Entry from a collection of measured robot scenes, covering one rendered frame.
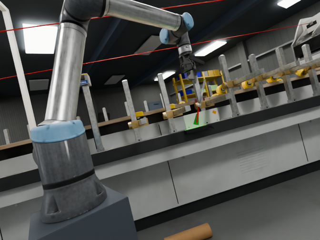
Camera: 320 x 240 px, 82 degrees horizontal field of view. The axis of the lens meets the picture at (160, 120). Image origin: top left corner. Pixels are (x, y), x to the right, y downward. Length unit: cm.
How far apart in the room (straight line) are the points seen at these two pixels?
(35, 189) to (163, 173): 87
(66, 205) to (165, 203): 110
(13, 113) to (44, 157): 935
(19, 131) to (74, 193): 927
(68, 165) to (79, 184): 6
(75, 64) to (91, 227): 62
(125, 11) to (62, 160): 69
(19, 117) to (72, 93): 910
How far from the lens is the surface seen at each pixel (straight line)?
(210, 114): 138
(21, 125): 985
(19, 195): 150
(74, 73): 86
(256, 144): 184
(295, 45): 392
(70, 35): 93
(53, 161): 60
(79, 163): 60
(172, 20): 112
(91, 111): 129
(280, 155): 199
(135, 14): 99
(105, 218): 59
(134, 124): 125
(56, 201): 61
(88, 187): 61
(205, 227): 139
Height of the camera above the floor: 79
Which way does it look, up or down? 1 degrees up
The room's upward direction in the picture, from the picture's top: 14 degrees counter-clockwise
